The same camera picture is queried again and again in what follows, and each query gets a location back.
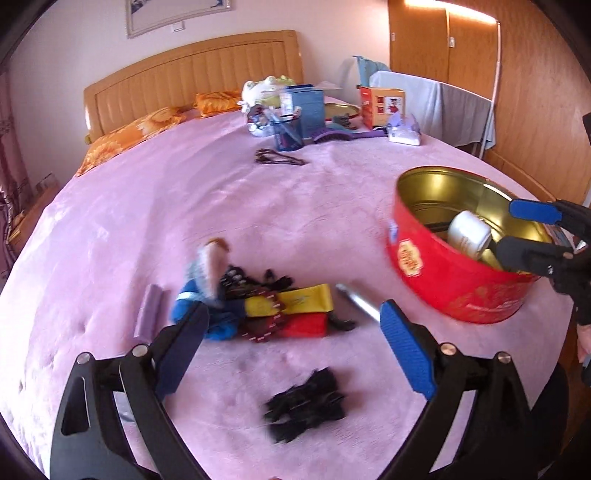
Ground wooden nightstand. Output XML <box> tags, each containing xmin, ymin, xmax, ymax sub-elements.
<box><xmin>7</xmin><ymin>173</ymin><xmax>61</xmax><ymax>259</ymax></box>

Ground white green plush toy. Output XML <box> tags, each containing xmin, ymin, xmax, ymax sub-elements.
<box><xmin>241</xmin><ymin>76</ymin><xmax>296</xmax><ymax>109</ymax></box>

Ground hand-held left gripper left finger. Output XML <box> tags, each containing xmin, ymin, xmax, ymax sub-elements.
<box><xmin>50</xmin><ymin>300</ymin><xmax>213</xmax><ymax>480</ymax></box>

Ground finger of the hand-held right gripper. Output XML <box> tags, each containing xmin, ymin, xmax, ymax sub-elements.
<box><xmin>509</xmin><ymin>198</ymin><xmax>591</xmax><ymax>234</ymax></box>
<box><xmin>495</xmin><ymin>235</ymin><xmax>578</xmax><ymax>278</ymax></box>

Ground dark red bracelet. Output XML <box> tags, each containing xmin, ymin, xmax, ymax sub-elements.
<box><xmin>238</xmin><ymin>288</ymin><xmax>289</xmax><ymax>344</ymax></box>

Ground blue box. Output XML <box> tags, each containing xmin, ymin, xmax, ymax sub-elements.
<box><xmin>281</xmin><ymin>85</ymin><xmax>325</xmax><ymax>132</ymax></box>

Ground patterned curtain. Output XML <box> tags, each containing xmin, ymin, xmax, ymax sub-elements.
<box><xmin>0</xmin><ymin>69</ymin><xmax>35</xmax><ymax>206</ymax></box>

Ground teal cloth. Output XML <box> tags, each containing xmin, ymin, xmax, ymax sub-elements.
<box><xmin>353</xmin><ymin>55</ymin><xmax>391</xmax><ymax>88</ymax></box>

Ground bowl of small trinkets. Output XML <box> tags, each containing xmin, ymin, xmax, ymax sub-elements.
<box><xmin>247</xmin><ymin>104</ymin><xmax>278</xmax><ymax>138</ymax></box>

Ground red round tin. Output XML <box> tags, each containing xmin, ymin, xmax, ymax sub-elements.
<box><xmin>386</xmin><ymin>166</ymin><xmax>557</xmax><ymax>325</ymax></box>

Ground purple hairbrush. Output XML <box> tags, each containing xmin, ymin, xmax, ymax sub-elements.
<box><xmin>309</xmin><ymin>127</ymin><xmax>386</xmax><ymax>145</ymax></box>

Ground clear plastic packet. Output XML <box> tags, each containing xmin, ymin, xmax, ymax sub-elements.
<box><xmin>387</xmin><ymin>112</ymin><xmax>422</xmax><ymax>147</ymax></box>

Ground person's right hand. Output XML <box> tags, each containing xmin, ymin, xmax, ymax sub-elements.
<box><xmin>577</xmin><ymin>323</ymin><xmax>591</xmax><ymax>366</ymax></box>

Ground black beaded bracelet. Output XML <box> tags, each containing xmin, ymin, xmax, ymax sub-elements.
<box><xmin>219</xmin><ymin>265</ymin><xmax>296</xmax><ymax>297</ymax></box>

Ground silver metal tube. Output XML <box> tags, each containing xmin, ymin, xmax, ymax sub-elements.
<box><xmin>335</xmin><ymin>283</ymin><xmax>384</xmax><ymax>324</ymax></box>

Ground pink blanket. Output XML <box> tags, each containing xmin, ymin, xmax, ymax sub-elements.
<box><xmin>0</xmin><ymin>95</ymin><xmax>580</xmax><ymax>480</ymax></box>

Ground gold round tin lid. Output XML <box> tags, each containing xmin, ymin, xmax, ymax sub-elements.
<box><xmin>323</xmin><ymin>102</ymin><xmax>362</xmax><ymax>129</ymax></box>

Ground blue mesh pen holder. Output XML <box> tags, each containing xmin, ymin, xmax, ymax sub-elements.
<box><xmin>270</xmin><ymin>115</ymin><xmax>304</xmax><ymax>152</ymax></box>

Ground large orange floral pillow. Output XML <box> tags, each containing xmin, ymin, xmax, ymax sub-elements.
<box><xmin>76</xmin><ymin>107</ymin><xmax>188</xmax><ymax>177</ymax></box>

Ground framed wall picture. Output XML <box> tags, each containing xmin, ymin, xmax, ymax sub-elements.
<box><xmin>126</xmin><ymin>0</ymin><xmax>234</xmax><ymax>38</ymax></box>

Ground yellow band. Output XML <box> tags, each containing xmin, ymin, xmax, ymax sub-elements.
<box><xmin>245</xmin><ymin>284</ymin><xmax>334</xmax><ymax>319</ymax></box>

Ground light blue towel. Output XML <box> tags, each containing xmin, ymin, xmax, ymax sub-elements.
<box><xmin>369</xmin><ymin>70</ymin><xmax>445</xmax><ymax>137</ymax></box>

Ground black hair clips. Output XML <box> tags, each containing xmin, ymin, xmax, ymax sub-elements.
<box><xmin>263</xmin><ymin>367</ymin><xmax>347</xmax><ymax>445</ymax></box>

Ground small orange floral pillow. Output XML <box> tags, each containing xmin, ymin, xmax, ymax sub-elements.
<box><xmin>193</xmin><ymin>90</ymin><xmax>243</xmax><ymax>116</ymax></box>

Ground white jar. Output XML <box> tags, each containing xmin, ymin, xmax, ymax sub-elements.
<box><xmin>447</xmin><ymin>210</ymin><xmax>494</xmax><ymax>259</ymax></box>

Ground brown sunglasses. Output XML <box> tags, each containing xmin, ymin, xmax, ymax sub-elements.
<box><xmin>254</xmin><ymin>148</ymin><xmax>306</xmax><ymax>167</ymax></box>

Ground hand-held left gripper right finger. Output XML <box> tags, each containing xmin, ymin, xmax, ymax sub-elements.
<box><xmin>379</xmin><ymin>299</ymin><xmax>548</xmax><ymax>480</ymax></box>

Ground blue dressed doll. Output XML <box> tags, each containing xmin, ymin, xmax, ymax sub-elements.
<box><xmin>171</xmin><ymin>237</ymin><xmax>245</xmax><ymax>342</ymax></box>

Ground wooden wardrobe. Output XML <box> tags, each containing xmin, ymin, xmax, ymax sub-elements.
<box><xmin>387</xmin><ymin>0</ymin><xmax>591</xmax><ymax>206</ymax></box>

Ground orange cardboard box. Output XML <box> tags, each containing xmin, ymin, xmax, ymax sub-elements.
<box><xmin>359</xmin><ymin>86</ymin><xmax>406</xmax><ymax>130</ymax></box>

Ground white drying rack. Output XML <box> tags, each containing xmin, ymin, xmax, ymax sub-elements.
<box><xmin>471</xmin><ymin>21</ymin><xmax>502</xmax><ymax>160</ymax></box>

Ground grey towel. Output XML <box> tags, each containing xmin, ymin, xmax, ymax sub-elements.
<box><xmin>438</xmin><ymin>83</ymin><xmax>497</xmax><ymax>151</ymax></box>

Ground wooden headboard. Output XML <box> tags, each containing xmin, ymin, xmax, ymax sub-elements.
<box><xmin>83</xmin><ymin>30</ymin><xmax>304</xmax><ymax>144</ymax></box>

